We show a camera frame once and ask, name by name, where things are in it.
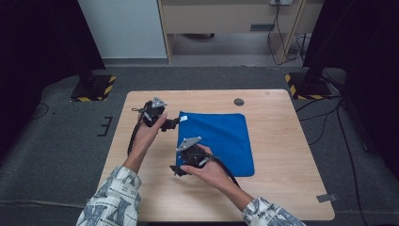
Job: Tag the light wooden desk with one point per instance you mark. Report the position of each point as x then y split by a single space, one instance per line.
219 19

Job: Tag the grey tape strip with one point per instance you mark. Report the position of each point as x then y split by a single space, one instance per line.
327 198

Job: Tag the person's right hand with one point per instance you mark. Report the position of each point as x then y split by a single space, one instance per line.
210 174

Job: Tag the round grey table grommet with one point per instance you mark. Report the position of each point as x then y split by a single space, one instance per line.
239 102

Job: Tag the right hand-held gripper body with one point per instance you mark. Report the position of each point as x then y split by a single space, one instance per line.
193 154

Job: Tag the black stand with striped base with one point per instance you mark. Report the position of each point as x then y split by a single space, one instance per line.
94 88
309 86

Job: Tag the white power strip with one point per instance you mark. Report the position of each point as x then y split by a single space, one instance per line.
281 2

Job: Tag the white panel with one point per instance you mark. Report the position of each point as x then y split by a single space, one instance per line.
122 28

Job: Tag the blue cloth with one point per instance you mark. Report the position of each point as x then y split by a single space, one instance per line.
219 141

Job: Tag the person's left hand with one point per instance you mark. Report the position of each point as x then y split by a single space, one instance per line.
146 135

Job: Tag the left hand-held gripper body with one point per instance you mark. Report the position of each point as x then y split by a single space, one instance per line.
154 111

